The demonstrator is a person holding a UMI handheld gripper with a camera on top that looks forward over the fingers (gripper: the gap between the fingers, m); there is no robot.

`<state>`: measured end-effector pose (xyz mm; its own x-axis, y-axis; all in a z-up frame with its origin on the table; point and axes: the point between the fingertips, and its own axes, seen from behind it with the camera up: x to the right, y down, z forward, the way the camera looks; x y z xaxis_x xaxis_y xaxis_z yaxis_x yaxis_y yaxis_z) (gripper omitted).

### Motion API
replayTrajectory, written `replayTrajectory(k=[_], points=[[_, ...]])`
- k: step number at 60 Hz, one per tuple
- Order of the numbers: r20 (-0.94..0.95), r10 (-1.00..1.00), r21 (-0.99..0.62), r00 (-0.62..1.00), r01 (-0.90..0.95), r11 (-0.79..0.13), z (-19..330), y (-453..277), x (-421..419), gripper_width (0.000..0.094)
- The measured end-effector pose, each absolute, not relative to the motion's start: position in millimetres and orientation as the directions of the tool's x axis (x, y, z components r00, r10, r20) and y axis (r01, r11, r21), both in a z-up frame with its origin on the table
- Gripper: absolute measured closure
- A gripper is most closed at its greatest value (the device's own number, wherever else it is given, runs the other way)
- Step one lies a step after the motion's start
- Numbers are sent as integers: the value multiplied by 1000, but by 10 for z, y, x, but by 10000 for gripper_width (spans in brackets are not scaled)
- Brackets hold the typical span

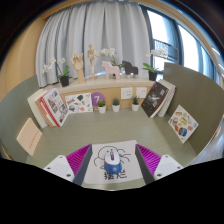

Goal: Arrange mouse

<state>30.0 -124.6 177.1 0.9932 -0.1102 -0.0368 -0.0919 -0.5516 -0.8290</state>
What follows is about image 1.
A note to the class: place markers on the blue and white computer mouse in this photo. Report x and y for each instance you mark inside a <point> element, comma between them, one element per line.
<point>112,163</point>

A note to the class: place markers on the dark horse figurine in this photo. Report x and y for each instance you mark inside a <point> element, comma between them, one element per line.
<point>130,68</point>

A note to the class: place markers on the large green divider panel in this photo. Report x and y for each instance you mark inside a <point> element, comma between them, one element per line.
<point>193,90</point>

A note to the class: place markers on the small potted succulent white pot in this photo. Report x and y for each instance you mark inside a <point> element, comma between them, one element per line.
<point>116,108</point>
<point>102,109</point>
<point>135,107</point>

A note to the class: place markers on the wooden artist mannequin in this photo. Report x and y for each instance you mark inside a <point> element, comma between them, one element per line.
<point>92,56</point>

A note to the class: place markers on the wooden back shelf board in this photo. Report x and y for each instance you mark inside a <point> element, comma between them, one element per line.
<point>113,91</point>

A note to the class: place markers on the round purple number sign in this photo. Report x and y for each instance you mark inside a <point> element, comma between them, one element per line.
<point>97,97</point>

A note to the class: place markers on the pink horse figurine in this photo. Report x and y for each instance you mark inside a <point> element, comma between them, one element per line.
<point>111,70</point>

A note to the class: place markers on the small white orchid black pot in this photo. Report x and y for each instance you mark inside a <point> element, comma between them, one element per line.
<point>64,80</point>

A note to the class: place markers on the window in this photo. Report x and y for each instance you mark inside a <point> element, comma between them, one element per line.
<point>190,46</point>

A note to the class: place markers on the white mouse pad with drawing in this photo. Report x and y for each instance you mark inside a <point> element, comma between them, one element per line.
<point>130,166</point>

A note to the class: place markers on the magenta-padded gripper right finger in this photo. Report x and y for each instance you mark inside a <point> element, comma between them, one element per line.
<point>149,160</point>

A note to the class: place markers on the small white sticker sheet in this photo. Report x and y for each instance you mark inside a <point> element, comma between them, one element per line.
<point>79,103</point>

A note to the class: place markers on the plain white book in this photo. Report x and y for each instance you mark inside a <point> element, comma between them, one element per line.
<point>35,108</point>

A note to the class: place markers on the thick white book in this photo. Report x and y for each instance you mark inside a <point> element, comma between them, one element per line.
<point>166,100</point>

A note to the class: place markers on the photo cover magazine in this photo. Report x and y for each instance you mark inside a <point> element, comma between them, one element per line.
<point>55,106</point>

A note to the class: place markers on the large white sticker sheet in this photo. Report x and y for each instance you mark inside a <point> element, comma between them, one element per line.
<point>183,124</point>

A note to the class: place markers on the pale pink card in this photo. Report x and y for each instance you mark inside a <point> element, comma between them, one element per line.
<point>29,136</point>

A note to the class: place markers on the white orchid behind horses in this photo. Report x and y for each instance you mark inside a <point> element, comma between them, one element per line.
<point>109,51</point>

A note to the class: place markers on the low green divider panel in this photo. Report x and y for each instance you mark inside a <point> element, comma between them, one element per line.
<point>16,103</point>

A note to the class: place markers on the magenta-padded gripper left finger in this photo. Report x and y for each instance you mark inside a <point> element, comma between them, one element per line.
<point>79,159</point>

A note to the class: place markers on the black cover book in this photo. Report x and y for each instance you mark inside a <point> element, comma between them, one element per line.
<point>154,99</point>

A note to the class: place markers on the brown book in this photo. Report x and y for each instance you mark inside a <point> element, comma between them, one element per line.
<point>43,115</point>

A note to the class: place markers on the grey curtain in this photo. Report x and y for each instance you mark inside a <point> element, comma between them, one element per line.
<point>83,30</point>

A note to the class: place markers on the wooden hand model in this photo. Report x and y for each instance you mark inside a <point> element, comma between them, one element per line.
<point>79,66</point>

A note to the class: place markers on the white book with red spine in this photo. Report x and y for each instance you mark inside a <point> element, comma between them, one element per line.
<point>172,95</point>

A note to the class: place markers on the white wall socket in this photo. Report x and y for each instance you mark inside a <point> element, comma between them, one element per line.
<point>141,92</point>
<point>126,93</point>

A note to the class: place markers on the tall white orchid black pot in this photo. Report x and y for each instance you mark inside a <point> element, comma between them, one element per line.
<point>153,76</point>

